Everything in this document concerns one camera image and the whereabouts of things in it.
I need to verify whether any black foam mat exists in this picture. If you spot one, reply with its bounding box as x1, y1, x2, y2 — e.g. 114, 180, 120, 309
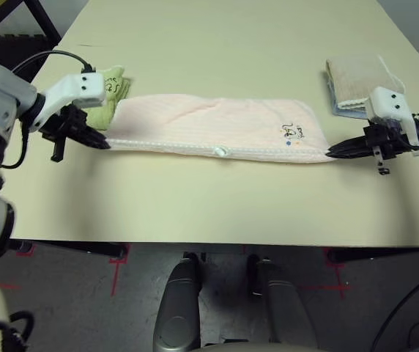
0, 34, 55, 84

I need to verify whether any blue folded towel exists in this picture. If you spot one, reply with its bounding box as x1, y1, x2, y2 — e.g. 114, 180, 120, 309
328, 82, 371, 120

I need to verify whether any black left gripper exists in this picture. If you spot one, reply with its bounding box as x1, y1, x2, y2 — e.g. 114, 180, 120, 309
40, 104, 112, 163

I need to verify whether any black metal rack frame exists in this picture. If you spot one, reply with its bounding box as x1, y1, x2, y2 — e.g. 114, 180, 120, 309
0, 0, 62, 51

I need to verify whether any pink fluffy towel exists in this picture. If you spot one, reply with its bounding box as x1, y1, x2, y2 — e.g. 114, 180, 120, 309
105, 93, 330, 165

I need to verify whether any green folded towel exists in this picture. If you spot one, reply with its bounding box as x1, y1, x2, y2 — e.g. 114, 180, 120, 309
84, 65, 132, 132

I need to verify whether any black table foot bar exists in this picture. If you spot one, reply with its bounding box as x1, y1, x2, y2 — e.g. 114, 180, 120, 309
10, 238, 128, 260

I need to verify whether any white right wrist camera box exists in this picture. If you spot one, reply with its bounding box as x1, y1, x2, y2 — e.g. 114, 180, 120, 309
365, 86, 419, 157

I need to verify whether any beige folded towel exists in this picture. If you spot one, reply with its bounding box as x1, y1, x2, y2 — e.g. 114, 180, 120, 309
325, 54, 405, 110

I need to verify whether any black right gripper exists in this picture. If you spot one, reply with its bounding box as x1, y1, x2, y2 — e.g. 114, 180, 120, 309
326, 122, 405, 176

